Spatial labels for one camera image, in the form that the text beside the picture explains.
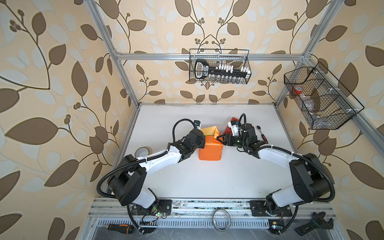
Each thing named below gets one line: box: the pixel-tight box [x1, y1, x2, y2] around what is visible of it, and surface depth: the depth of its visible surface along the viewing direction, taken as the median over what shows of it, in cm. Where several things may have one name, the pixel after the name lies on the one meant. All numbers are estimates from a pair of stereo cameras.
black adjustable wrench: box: [295, 211, 334, 236], surface depth 71 cm
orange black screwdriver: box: [108, 223, 135, 234], surface depth 69 cm
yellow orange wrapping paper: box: [198, 126, 224, 161], surface depth 88 cm
